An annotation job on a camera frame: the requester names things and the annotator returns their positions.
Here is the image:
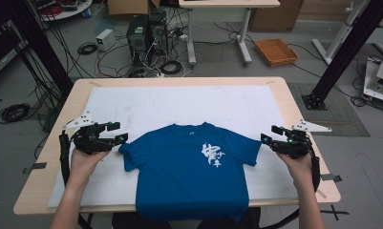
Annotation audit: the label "black tape cross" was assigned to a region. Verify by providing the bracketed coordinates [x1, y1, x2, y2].
[319, 204, 351, 221]

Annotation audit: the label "light wooden table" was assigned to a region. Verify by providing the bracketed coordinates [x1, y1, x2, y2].
[12, 76, 342, 217]

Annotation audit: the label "person's legs in black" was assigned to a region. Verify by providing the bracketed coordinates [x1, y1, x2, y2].
[111, 207, 262, 229]

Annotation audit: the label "person's right hand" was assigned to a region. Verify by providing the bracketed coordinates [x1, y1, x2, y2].
[276, 152, 314, 189]

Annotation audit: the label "white desk with legs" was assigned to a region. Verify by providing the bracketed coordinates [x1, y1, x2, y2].
[178, 0, 281, 67]

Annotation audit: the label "white felt mat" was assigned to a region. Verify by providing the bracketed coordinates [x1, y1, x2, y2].
[47, 84, 311, 208]

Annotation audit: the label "small black cable coil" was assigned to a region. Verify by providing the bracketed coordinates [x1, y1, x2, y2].
[76, 41, 99, 56]

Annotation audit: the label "large closed cardboard box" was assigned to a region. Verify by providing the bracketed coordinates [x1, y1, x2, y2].
[248, 0, 305, 33]

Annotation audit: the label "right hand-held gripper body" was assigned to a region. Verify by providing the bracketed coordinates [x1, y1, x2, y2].
[269, 118, 333, 160]

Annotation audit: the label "black metal frame post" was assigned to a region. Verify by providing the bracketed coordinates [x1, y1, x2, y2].
[301, 0, 383, 112]
[0, 0, 74, 98]

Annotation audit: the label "black computer tower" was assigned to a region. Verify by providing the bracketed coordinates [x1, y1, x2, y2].
[125, 14, 151, 71]
[147, 10, 170, 57]

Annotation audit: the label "orange tray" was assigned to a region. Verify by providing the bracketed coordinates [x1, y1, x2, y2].
[253, 37, 300, 68]

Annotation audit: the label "open cardboard box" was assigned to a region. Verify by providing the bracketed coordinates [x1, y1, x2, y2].
[106, 0, 161, 17]

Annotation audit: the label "grey tape strip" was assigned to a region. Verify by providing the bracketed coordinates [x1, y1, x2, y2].
[319, 173, 343, 183]
[22, 161, 49, 176]

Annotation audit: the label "black equipment rack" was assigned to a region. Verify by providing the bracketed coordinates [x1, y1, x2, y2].
[0, 18, 30, 83]

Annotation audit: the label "round white table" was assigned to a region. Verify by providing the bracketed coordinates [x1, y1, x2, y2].
[29, 0, 95, 23]

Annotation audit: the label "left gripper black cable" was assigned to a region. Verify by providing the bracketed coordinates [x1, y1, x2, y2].
[58, 131, 73, 187]

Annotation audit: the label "large black cable coil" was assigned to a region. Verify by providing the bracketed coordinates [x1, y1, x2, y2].
[0, 102, 32, 125]

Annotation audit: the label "white metal stand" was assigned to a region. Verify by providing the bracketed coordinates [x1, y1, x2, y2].
[311, 0, 383, 66]

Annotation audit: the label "blue t-shirt with white print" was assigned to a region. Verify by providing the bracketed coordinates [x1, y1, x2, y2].
[117, 121, 263, 224]

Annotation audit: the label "white power supply box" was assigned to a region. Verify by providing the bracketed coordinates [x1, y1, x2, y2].
[95, 28, 117, 52]

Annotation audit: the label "grey floor mat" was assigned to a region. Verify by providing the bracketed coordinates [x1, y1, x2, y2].
[287, 82, 371, 138]

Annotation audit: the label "white device on board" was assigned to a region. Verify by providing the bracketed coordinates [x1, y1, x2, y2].
[363, 55, 383, 105]

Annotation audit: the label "person's left hand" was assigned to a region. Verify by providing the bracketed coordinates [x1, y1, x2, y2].
[67, 147, 111, 189]

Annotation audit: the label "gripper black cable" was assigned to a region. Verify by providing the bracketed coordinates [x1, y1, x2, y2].
[308, 137, 322, 193]
[58, 131, 73, 187]

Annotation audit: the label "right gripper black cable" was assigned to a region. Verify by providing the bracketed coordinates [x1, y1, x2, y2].
[308, 137, 322, 193]

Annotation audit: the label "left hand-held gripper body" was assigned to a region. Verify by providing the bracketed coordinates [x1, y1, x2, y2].
[62, 110, 117, 156]

